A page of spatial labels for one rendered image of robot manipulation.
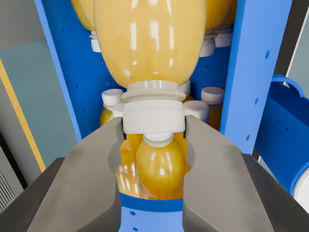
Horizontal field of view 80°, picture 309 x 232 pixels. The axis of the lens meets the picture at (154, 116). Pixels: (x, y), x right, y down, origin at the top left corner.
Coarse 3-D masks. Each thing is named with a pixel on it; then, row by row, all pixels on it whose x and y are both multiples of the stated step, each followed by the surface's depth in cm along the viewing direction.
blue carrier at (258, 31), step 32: (64, 0) 26; (256, 0) 12; (288, 0) 15; (64, 32) 27; (256, 32) 14; (64, 64) 26; (96, 64) 34; (224, 64) 33; (256, 64) 15; (64, 96) 27; (96, 96) 36; (192, 96) 42; (224, 96) 16; (256, 96) 17; (96, 128) 37; (224, 128) 17; (256, 128) 21; (128, 224) 23; (160, 224) 22
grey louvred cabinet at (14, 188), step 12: (0, 132) 169; (0, 144) 168; (0, 156) 164; (12, 156) 182; (0, 168) 164; (12, 168) 182; (0, 180) 164; (12, 180) 177; (24, 180) 198; (0, 192) 163; (12, 192) 177; (0, 204) 163
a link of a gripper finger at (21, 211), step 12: (48, 168) 8; (36, 180) 7; (48, 180) 7; (24, 192) 7; (36, 192) 7; (12, 204) 7; (24, 204) 7; (36, 204) 6; (0, 216) 6; (12, 216) 6; (24, 216) 6; (0, 228) 6; (12, 228) 6; (24, 228) 6
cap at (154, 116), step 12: (132, 108) 10; (144, 108) 10; (156, 108) 10; (168, 108) 10; (180, 108) 11; (132, 120) 10; (144, 120) 10; (156, 120) 10; (168, 120) 10; (180, 120) 11; (132, 132) 10; (144, 132) 10; (156, 132) 10; (168, 132) 10
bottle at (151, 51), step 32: (96, 0) 10; (128, 0) 9; (160, 0) 9; (192, 0) 10; (96, 32) 11; (128, 32) 9; (160, 32) 9; (192, 32) 10; (128, 64) 10; (160, 64) 10; (192, 64) 11; (128, 96) 10; (160, 96) 10
